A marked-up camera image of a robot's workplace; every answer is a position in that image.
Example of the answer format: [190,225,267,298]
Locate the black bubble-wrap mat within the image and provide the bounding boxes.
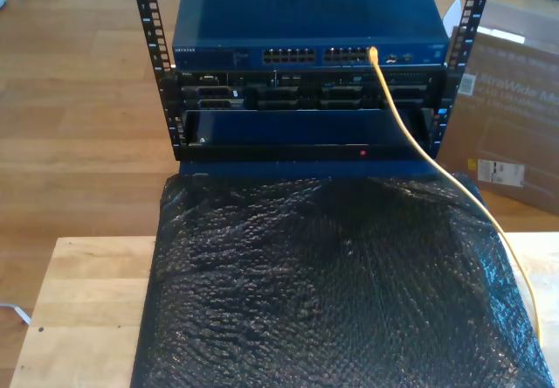
[129,173,556,388]

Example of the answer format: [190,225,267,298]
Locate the black rack shelf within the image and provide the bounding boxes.
[173,107,440,163]

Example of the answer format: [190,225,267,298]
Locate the blue rack base plate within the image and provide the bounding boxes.
[177,160,440,178]

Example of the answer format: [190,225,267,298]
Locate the black rack server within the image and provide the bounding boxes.
[174,68,447,112]

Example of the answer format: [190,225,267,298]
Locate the black perforated rack post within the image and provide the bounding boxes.
[128,0,183,162]
[429,0,497,149]

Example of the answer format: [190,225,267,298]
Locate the white flat strip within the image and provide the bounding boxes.
[0,301,33,326]

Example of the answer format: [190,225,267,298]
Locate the yellow network cable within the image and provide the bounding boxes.
[369,45,543,346]

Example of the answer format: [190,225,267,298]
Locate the blue network switch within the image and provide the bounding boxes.
[171,0,451,73]

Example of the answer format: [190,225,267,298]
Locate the white paper flap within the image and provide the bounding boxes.
[441,0,463,31]

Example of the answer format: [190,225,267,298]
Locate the brown cardboard monitor box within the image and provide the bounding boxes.
[436,0,559,217]

